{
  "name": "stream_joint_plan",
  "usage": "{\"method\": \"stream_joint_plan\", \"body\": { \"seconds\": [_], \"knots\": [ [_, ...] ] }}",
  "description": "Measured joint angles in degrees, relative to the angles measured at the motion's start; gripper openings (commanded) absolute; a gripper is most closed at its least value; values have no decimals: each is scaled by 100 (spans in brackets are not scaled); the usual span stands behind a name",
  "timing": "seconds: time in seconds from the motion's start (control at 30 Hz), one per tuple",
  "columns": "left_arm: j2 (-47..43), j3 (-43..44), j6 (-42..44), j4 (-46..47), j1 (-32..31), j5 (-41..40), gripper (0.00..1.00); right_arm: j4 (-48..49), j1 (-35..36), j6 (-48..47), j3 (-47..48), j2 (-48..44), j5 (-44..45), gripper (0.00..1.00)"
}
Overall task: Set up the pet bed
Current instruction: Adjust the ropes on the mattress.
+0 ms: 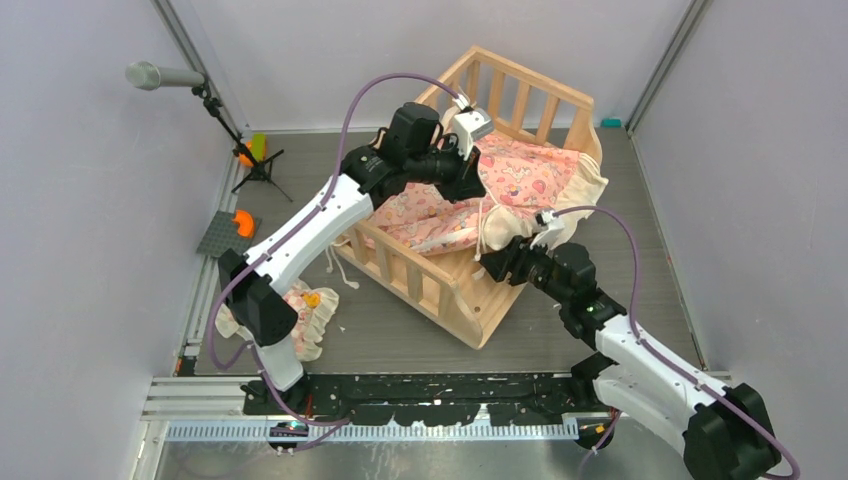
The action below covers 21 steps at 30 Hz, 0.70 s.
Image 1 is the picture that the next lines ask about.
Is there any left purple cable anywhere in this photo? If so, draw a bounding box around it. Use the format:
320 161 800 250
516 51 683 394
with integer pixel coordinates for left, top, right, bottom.
205 72 465 455

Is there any teal small block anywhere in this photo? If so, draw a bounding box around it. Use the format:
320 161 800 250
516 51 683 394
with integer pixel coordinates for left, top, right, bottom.
600 118 623 129

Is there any orange curved toy piece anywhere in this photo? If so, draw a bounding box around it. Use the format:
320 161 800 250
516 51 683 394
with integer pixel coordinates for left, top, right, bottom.
232 210 256 238

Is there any wooden slatted pet bed frame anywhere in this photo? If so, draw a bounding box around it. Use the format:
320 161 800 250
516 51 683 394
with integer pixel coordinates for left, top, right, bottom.
333 46 602 349

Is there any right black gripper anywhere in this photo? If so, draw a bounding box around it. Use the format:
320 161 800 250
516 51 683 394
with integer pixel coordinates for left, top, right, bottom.
478 232 571 306

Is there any pink printed cushion with ties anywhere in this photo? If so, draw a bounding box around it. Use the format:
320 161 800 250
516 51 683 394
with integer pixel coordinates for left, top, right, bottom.
367 132 609 256

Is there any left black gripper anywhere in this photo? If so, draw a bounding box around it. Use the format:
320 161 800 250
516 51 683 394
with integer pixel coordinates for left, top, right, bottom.
406 133 486 204

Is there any grey building plate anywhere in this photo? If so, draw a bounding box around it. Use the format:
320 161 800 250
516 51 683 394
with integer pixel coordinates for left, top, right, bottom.
195 210 262 258

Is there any orange green toy ball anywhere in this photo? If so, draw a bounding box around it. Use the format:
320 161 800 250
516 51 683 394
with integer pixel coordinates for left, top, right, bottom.
238 133 268 168

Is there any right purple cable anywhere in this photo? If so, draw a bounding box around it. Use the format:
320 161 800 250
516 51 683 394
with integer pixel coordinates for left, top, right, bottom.
556 205 802 480

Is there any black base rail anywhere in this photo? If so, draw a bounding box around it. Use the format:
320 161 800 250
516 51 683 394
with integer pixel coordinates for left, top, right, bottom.
282 373 608 427

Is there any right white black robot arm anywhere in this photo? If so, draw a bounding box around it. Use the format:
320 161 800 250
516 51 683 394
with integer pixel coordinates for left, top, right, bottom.
480 236 782 479

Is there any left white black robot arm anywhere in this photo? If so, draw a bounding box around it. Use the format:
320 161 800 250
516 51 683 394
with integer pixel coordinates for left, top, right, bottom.
218 102 494 414

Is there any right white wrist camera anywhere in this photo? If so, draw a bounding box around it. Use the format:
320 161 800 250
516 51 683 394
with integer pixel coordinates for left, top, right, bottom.
530 208 569 250

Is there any small checkered ruffled pillow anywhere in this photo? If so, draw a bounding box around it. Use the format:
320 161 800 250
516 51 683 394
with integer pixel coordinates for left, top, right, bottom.
215 278 340 363

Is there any silver microphone on tripod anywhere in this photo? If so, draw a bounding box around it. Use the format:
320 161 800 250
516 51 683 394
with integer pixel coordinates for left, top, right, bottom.
125 61 293 202

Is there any purple cable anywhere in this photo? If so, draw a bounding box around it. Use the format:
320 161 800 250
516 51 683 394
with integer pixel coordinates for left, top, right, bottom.
205 72 465 455
556 205 802 480

